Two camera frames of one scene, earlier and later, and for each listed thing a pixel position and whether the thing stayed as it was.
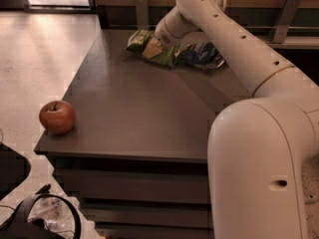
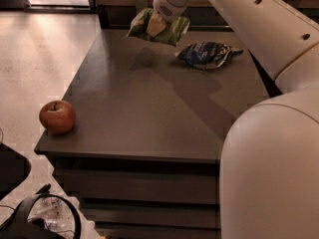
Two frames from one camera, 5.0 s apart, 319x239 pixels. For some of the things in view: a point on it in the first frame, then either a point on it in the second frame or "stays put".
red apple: (57, 117) stays put
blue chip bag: (203, 55) stays put
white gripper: (164, 34) → (164, 8)
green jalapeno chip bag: (140, 38) → (171, 34)
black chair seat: (14, 168) stays put
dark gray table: (136, 163) stays put
